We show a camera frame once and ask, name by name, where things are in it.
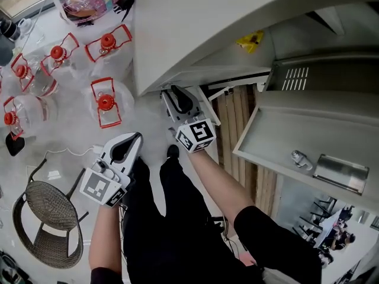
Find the person's right forearm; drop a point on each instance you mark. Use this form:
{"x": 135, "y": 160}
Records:
{"x": 219, "y": 185}

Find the yellow packet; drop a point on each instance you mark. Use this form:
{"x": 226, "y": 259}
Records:
{"x": 250, "y": 40}

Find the group of clear red-capped jugs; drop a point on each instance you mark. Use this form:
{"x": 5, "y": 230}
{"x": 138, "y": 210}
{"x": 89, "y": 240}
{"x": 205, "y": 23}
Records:
{"x": 59, "y": 78}

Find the dark grey cylindrical container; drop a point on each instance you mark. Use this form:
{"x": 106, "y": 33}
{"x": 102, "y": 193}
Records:
{"x": 6, "y": 50}

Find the wooden plank steps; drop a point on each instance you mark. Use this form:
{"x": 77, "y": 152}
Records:
{"x": 234, "y": 123}

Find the white power strip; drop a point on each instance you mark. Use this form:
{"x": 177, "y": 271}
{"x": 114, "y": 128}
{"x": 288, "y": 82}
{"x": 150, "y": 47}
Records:
{"x": 97, "y": 149}

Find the grey metal locker cabinet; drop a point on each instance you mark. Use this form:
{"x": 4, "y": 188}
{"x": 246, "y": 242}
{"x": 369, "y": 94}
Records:
{"x": 177, "y": 25}

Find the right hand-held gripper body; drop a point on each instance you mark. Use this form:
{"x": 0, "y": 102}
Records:
{"x": 197, "y": 135}

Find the person's black clothed body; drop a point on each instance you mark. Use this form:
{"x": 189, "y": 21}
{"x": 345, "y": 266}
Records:
{"x": 177, "y": 232}

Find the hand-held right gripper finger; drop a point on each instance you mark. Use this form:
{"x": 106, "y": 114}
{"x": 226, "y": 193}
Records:
{"x": 194, "y": 102}
{"x": 168, "y": 105}

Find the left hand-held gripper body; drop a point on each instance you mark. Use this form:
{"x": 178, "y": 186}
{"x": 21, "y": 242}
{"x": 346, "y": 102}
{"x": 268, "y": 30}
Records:
{"x": 97, "y": 186}

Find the person's black right shoe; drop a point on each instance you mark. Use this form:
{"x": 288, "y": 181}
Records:
{"x": 173, "y": 151}

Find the colourful bag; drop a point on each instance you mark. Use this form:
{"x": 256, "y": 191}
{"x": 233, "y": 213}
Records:
{"x": 89, "y": 1}

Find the row of black metal chairs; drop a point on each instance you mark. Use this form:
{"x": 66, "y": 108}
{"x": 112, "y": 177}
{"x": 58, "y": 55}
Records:
{"x": 314, "y": 217}

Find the brown wicker chair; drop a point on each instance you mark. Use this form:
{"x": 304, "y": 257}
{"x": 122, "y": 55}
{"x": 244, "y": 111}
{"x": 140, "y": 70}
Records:
{"x": 50, "y": 203}

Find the person's left forearm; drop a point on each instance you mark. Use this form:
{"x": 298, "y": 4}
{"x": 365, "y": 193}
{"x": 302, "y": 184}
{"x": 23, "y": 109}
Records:
{"x": 105, "y": 238}

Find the black and white small appliance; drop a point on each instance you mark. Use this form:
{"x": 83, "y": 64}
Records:
{"x": 14, "y": 145}

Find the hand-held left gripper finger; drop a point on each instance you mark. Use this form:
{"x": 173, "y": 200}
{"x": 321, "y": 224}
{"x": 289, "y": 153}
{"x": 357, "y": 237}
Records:
{"x": 134, "y": 155}
{"x": 117, "y": 140}

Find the light grey shoulder bag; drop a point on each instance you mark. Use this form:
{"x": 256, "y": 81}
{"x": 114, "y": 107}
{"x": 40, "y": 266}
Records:
{"x": 275, "y": 277}

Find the black lidded mug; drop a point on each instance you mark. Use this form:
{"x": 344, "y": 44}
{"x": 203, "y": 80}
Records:
{"x": 9, "y": 29}

